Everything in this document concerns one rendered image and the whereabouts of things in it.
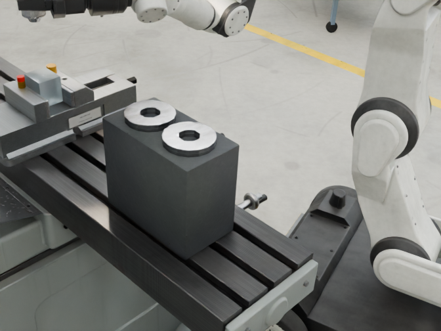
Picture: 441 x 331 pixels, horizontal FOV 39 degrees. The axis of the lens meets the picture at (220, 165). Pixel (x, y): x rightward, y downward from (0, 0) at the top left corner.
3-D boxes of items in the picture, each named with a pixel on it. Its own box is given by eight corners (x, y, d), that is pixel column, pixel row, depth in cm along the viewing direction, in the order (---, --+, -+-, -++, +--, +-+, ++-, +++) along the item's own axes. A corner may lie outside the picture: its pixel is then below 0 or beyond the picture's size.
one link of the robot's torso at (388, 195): (447, 253, 156) (433, 75, 136) (429, 303, 142) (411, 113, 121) (386, 246, 164) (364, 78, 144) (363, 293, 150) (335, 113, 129)
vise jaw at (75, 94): (63, 80, 143) (61, 65, 141) (94, 100, 136) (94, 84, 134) (40, 88, 139) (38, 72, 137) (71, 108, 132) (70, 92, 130)
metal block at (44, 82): (48, 91, 137) (44, 66, 134) (63, 101, 134) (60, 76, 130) (27, 98, 134) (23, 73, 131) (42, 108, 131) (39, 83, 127)
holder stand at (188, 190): (155, 177, 125) (154, 89, 114) (233, 230, 113) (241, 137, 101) (107, 201, 118) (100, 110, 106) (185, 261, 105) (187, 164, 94)
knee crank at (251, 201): (258, 195, 196) (259, 180, 193) (272, 203, 193) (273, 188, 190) (209, 225, 183) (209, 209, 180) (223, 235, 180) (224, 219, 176)
